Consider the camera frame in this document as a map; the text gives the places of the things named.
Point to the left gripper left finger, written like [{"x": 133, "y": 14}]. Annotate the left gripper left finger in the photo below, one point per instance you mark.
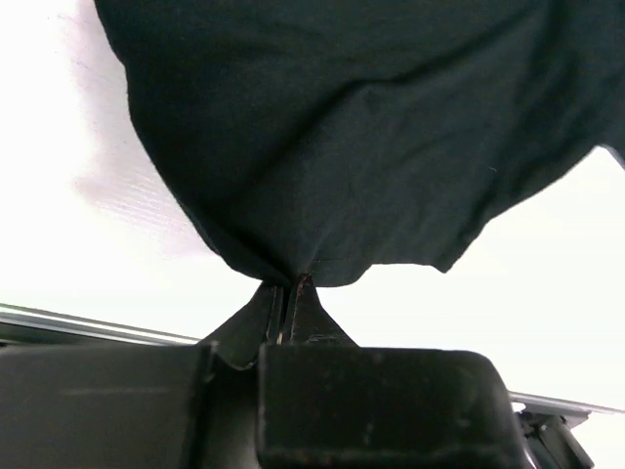
[{"x": 71, "y": 401}]

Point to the metal table edge rail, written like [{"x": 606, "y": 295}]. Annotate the metal table edge rail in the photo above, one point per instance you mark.
[{"x": 49, "y": 321}]

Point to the black t shirt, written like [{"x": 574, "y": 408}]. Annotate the black t shirt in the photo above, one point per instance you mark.
[{"x": 326, "y": 137}]

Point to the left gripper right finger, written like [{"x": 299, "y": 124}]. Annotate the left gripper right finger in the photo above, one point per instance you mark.
[{"x": 324, "y": 402}]

